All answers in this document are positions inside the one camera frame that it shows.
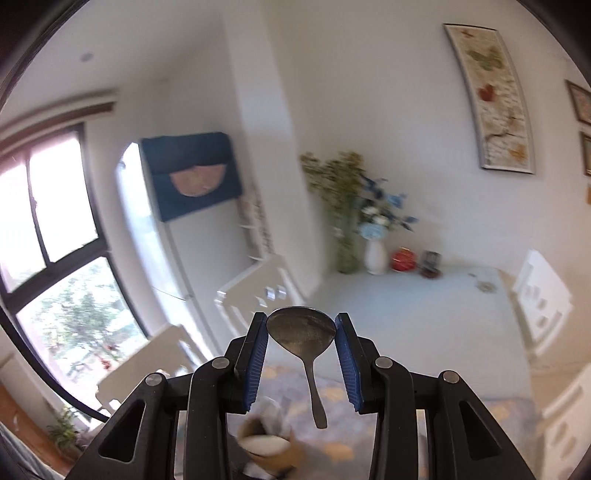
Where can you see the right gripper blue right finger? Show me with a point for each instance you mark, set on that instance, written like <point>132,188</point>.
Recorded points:
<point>354,364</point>

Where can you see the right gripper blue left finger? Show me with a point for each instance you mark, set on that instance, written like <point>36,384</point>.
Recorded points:
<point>249,364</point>

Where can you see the steel spoon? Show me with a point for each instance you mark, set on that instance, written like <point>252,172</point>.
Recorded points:
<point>306,333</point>

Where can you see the white ribbed vase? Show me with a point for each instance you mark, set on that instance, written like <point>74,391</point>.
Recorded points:
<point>376,258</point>

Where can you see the red lidded teacup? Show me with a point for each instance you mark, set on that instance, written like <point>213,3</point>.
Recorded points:
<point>403,260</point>

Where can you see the black phone stand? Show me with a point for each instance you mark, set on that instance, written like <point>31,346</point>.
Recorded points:
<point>430,265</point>

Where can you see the white refrigerator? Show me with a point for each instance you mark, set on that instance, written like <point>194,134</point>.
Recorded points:
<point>186,260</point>

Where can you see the glass vase with stems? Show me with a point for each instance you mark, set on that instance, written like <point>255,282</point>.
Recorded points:
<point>338,182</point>

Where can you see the potted green plant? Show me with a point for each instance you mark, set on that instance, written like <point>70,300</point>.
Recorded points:
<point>64,434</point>

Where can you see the blue fridge cover cloth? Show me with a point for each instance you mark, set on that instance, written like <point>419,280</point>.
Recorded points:
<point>190,173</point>

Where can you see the framed floral picture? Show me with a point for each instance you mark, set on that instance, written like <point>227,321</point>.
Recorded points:
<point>497,101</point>

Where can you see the small framed picture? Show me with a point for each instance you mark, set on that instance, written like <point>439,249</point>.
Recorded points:
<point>581,101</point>
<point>586,152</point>

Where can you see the window with dark frame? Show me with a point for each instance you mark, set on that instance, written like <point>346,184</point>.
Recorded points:
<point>58,279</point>

